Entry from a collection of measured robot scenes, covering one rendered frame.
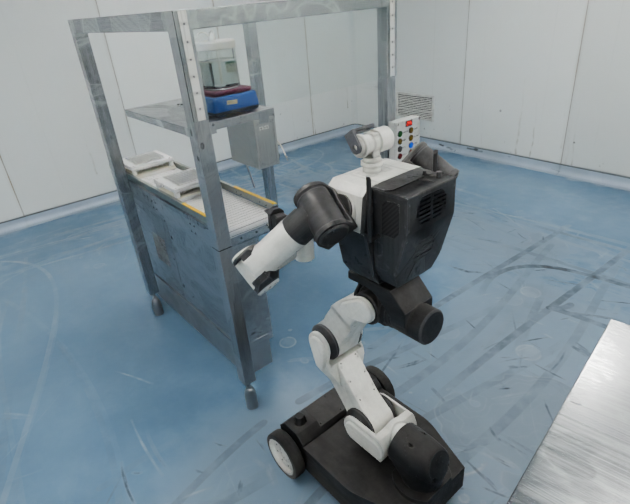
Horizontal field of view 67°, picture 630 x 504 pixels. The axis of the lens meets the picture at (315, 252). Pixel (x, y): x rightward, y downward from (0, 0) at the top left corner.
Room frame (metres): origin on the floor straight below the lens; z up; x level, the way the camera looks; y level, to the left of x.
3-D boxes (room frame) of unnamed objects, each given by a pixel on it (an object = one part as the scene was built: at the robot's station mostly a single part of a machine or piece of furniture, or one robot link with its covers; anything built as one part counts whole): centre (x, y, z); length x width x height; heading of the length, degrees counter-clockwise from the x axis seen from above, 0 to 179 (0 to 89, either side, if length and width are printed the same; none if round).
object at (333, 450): (1.29, -0.17, 0.19); 0.64 x 0.52 x 0.33; 38
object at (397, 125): (2.28, -0.48, 1.05); 0.17 x 0.06 x 0.26; 128
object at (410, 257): (1.23, -0.22, 1.15); 0.34 x 0.30 x 0.36; 128
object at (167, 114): (2.07, 0.45, 1.33); 0.62 x 0.38 x 0.04; 38
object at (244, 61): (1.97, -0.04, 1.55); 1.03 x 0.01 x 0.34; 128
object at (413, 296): (1.21, -0.23, 0.88); 0.28 x 0.13 x 0.18; 38
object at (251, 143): (1.99, 0.22, 1.22); 0.22 x 0.11 x 0.20; 38
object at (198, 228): (2.38, 0.67, 0.85); 1.30 x 0.29 x 0.10; 38
